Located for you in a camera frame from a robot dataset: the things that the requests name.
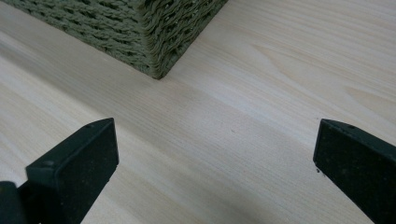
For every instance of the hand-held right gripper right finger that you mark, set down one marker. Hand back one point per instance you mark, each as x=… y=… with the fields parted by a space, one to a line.
x=358 y=165

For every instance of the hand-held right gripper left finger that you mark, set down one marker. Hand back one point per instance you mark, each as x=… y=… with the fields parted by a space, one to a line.
x=74 y=168

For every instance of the green woven basket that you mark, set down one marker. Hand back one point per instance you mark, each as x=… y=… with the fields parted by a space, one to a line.
x=130 y=28

